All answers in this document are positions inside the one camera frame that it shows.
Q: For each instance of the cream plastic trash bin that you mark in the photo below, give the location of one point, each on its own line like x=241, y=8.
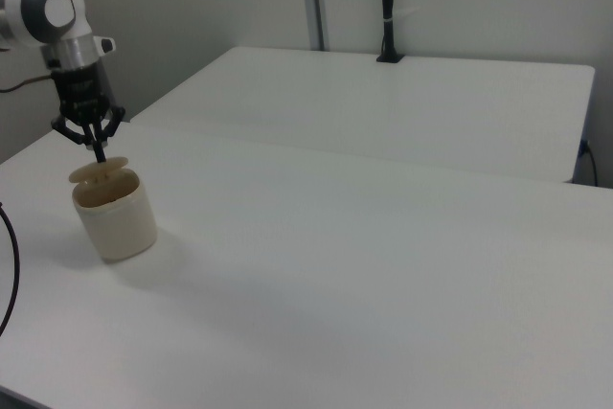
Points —
x=120, y=227

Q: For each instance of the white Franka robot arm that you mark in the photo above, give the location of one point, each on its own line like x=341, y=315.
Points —
x=52, y=6

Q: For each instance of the black camera stand pole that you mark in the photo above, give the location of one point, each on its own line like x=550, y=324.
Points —
x=387, y=2

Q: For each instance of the cream round bin lid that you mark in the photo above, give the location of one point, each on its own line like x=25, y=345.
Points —
x=114, y=163

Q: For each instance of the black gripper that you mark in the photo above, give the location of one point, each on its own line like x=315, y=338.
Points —
x=81, y=93

